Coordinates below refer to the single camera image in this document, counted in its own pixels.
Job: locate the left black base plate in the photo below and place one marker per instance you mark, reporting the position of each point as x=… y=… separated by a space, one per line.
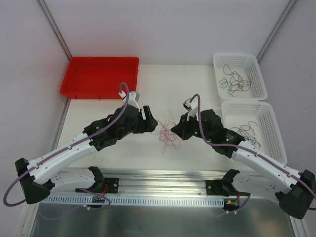
x=105 y=186

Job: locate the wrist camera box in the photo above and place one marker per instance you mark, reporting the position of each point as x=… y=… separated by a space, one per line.
x=191 y=105
x=131 y=99

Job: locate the aluminium mounting rail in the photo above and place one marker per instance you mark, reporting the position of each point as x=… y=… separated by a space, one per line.
x=162 y=183

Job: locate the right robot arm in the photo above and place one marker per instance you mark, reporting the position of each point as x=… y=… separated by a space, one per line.
x=292 y=190

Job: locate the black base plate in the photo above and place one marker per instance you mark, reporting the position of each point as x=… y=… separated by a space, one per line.
x=105 y=186
x=221 y=188

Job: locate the white perforated basket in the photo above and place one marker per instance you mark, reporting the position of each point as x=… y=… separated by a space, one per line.
x=238 y=76
x=256 y=122

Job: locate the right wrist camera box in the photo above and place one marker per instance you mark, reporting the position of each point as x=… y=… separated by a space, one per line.
x=191 y=105

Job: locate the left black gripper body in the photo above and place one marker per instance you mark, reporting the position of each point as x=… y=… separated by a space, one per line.
x=141 y=120

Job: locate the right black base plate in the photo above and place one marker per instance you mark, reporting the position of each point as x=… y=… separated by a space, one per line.
x=221 y=188

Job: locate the near white perforated basket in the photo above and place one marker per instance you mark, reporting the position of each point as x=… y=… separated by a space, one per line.
x=256 y=122

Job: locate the red plastic tray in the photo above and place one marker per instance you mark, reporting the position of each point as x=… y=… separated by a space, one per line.
x=99 y=77

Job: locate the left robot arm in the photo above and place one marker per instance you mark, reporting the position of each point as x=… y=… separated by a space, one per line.
x=43 y=176

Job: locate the far white perforated basket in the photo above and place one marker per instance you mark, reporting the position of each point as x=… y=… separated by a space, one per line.
x=238 y=76

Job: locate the white slotted cable duct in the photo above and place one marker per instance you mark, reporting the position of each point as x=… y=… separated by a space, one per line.
x=136 y=201

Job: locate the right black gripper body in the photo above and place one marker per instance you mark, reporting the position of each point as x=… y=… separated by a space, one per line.
x=186 y=127

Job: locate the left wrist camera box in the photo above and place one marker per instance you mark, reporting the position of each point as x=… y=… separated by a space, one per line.
x=131 y=99

